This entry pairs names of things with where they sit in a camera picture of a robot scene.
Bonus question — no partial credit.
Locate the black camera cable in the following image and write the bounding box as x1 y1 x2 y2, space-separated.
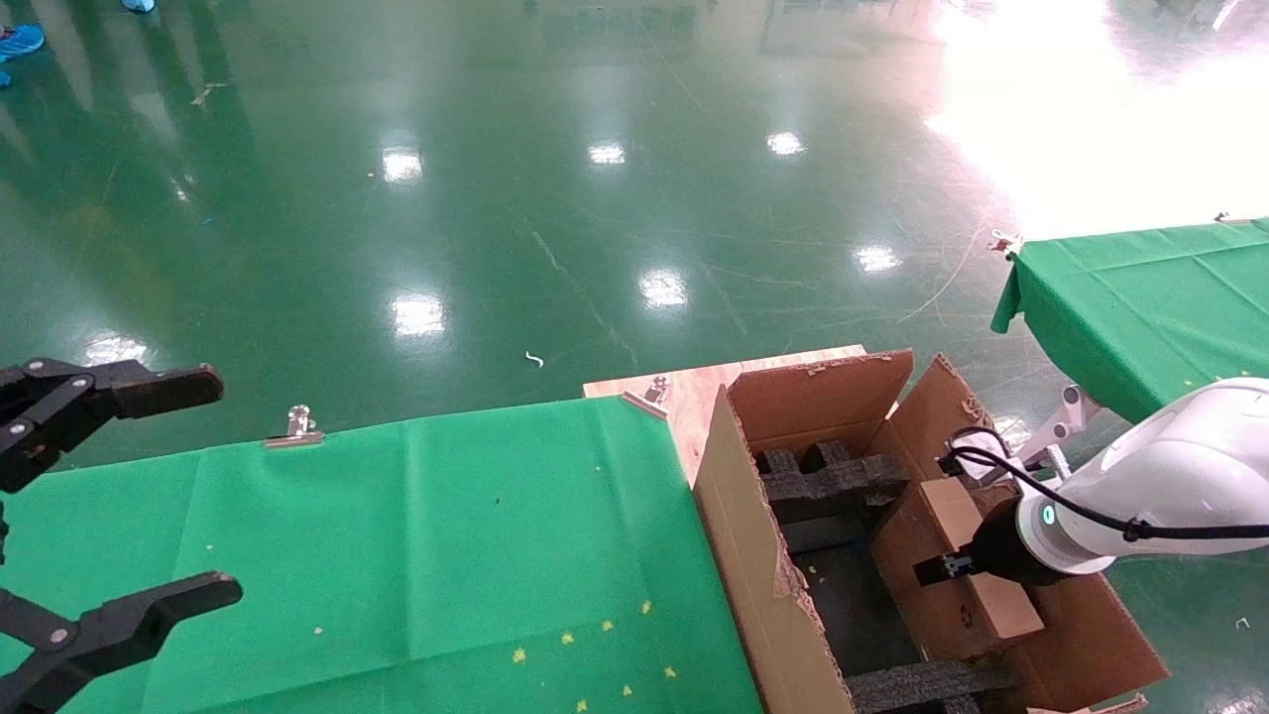
937 426 1269 543

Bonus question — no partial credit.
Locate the green table cloth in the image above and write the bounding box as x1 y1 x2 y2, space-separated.
0 395 764 714

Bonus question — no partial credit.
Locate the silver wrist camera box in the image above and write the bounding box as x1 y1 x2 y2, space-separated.
957 426 1017 489

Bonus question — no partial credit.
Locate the small brown cardboard box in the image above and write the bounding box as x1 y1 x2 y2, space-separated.
870 476 1045 663

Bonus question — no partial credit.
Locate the white metal bracket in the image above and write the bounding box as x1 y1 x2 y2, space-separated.
1019 385 1103 467

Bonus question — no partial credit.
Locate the large open cardboard carton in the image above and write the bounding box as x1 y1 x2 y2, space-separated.
692 347 1171 714

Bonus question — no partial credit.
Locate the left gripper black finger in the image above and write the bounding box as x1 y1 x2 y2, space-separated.
0 573 244 714
0 359 225 494

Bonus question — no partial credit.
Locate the black foam insert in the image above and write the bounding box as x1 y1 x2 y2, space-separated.
755 441 911 527
845 659 1017 714

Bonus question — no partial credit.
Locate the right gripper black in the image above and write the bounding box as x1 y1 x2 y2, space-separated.
912 496 1039 586

